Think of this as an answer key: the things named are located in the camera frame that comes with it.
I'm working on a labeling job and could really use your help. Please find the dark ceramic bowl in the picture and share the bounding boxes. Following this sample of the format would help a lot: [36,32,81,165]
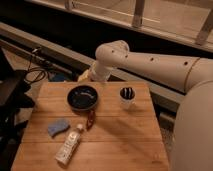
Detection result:
[67,85,98,111]

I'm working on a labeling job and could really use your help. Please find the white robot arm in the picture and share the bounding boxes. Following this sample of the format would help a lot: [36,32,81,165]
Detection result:
[80,40,213,171]

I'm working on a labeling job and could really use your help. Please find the red pocket knife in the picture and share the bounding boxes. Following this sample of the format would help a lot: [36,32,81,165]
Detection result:
[86,110,95,130]

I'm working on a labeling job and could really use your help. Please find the white cup with utensils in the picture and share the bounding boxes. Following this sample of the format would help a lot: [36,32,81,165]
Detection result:
[120,87,135,109]

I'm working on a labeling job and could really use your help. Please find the blue sponge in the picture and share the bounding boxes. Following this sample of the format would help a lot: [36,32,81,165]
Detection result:
[47,119,70,137]

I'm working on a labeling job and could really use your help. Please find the clear plastic bottle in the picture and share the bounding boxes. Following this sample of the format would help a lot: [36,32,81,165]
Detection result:
[55,124,83,165]

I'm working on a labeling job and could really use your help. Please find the black stand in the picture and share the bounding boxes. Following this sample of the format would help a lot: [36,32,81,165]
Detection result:
[0,47,35,171]

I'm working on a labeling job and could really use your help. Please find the metal window railing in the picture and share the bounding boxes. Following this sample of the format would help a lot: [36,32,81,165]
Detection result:
[27,0,213,53]

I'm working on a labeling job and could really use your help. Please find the black cable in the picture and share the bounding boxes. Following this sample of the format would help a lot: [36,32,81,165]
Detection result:
[23,47,54,84]

